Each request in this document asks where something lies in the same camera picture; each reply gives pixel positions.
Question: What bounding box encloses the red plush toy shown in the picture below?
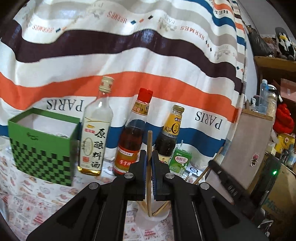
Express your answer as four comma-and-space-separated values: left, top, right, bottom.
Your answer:
273, 103, 292, 132

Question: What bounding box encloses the wooden shelf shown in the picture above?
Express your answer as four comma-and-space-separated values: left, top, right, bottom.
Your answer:
253, 54, 296, 112

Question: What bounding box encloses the cardboard box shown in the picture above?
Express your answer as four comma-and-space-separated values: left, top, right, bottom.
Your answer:
266, 162, 296, 234

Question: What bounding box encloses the green checkered box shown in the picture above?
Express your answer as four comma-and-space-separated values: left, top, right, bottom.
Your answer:
8, 107, 80, 187

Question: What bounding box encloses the red cap vinegar bottle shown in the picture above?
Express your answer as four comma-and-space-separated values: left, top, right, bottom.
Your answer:
113, 88, 154, 176

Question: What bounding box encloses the dark sauce bottle yellow label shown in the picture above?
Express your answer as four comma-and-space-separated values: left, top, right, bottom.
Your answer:
154, 105, 185, 165

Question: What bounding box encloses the clear cooking wine bottle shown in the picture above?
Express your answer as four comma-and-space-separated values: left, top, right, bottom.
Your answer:
77, 76, 115, 176

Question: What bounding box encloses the penguin plush toy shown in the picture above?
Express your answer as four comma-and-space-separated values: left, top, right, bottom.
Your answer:
275, 27, 296, 61

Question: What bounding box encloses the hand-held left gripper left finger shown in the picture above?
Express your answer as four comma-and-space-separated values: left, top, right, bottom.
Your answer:
26, 149, 148, 241

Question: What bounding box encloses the bear printed cloth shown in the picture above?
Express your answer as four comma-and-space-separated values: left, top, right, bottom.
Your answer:
0, 137, 222, 232

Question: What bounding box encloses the translucent plastic cup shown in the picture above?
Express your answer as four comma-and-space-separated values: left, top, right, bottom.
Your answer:
135, 200, 173, 232

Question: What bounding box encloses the striped blanket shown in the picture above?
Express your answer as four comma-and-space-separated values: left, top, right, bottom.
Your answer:
0, 0, 250, 163

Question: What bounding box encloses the clear water bottle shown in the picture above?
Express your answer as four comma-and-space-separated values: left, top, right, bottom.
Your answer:
258, 79, 269, 112

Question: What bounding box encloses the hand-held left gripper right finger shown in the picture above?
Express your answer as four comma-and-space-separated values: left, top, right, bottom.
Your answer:
151, 150, 270, 241

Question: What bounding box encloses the green drink carton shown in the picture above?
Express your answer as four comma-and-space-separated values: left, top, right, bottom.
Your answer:
168, 140, 191, 178

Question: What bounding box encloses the clear storage jar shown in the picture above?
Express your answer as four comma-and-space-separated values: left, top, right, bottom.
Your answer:
266, 87, 278, 114

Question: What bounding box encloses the yellow tin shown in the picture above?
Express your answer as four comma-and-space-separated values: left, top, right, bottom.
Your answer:
277, 133, 295, 152

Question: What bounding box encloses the black plastic bag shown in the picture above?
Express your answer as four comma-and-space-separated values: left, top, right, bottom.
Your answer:
248, 25, 274, 57

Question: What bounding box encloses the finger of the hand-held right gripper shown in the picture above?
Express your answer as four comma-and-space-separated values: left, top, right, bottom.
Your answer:
208, 160, 266, 232

